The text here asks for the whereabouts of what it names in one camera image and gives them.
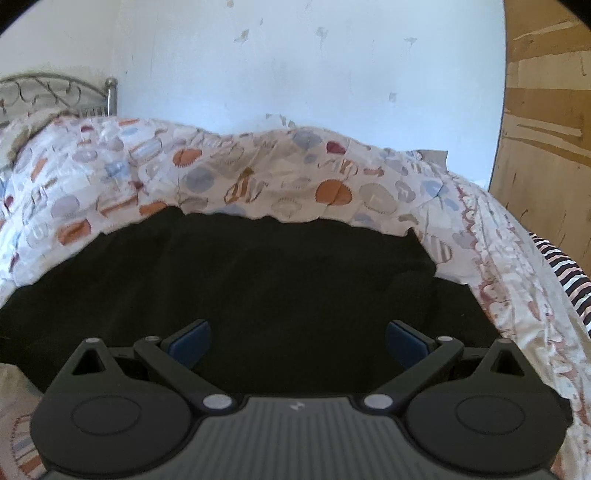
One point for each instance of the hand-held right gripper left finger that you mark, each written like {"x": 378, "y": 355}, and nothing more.
{"x": 190, "y": 344}

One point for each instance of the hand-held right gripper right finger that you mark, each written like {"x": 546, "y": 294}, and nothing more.
{"x": 408, "y": 344}

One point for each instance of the black garment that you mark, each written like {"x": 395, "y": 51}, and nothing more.
{"x": 277, "y": 286}

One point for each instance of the striped cloth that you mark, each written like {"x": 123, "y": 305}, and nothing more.
{"x": 570, "y": 277}

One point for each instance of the grey pillow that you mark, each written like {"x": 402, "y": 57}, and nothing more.
{"x": 434, "y": 159}

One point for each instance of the printed blanket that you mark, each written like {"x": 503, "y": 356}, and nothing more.
{"x": 323, "y": 157}

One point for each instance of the metal bed headboard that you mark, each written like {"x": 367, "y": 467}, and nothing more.
{"x": 111, "y": 94}

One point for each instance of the beige patterned pillow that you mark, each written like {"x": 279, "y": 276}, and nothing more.
{"x": 18, "y": 138}

